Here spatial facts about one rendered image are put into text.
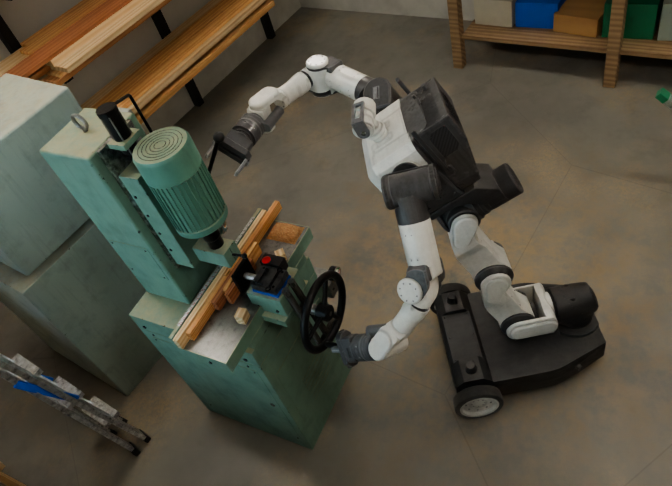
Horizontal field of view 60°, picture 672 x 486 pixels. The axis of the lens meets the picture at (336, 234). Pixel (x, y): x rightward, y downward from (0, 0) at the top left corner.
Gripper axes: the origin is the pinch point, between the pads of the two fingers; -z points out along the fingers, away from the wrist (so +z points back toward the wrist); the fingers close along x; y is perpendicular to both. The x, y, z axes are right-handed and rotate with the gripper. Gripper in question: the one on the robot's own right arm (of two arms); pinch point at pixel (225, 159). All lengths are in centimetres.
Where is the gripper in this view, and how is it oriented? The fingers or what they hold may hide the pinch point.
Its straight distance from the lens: 186.9
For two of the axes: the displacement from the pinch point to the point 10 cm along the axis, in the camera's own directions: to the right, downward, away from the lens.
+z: 4.1, -7.3, 5.5
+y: -3.3, 4.4, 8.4
